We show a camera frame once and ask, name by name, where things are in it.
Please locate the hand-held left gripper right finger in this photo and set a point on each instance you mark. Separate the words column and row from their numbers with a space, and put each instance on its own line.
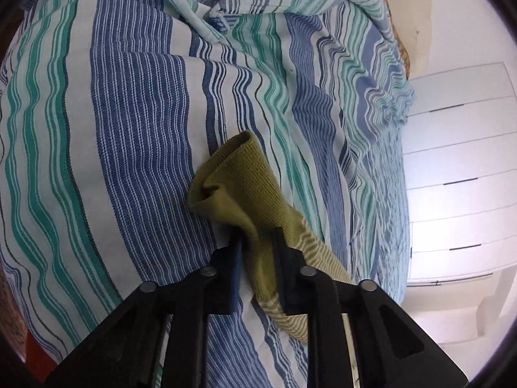
column 291, row 275

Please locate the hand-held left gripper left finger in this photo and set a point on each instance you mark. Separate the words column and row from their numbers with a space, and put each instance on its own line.
column 234, row 279

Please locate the green striped cardigan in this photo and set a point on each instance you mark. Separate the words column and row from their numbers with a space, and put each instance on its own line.
column 250, row 186

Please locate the blue green striped bed sheet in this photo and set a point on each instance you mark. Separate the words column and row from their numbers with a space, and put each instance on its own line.
column 121, row 129

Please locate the white wardrobe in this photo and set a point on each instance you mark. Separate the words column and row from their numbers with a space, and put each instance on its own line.
column 456, row 161

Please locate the orange patterned cloth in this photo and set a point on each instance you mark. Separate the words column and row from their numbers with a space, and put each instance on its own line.
column 405, row 58

